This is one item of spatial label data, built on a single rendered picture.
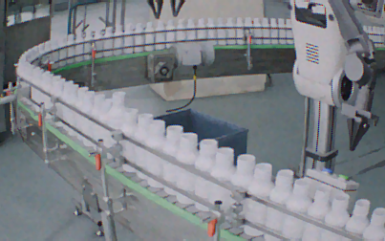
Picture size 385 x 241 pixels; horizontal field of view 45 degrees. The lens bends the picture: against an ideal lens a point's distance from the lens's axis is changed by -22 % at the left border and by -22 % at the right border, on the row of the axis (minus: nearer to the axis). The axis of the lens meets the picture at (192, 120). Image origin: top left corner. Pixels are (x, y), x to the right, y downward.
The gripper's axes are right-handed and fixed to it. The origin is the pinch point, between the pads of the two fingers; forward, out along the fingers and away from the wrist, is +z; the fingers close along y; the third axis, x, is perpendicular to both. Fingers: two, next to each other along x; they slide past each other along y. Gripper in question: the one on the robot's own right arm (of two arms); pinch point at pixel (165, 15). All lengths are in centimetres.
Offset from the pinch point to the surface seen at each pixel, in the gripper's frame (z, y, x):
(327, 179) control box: 29, 2, 62
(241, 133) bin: 46, -38, -9
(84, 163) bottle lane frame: 44, 20, -16
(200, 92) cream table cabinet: 132, -266, -294
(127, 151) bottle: 33.9, 17.7, 6.7
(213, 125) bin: 48, -42, -26
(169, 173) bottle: 34.1, 17.4, 24.2
